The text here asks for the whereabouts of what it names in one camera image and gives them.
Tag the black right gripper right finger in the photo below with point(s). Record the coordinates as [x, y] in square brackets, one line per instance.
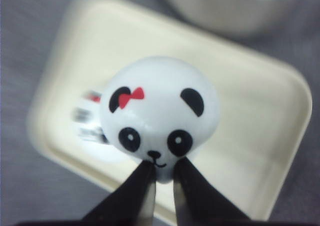
[195, 195]

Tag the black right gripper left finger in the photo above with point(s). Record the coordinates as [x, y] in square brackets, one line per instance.
[136, 196]

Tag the white panda bun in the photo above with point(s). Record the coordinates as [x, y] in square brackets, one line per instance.
[159, 109]

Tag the cream rectangular tray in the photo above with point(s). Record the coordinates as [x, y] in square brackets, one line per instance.
[265, 104]

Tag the steel steamer pot grey handles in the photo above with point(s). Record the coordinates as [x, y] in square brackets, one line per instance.
[235, 18]

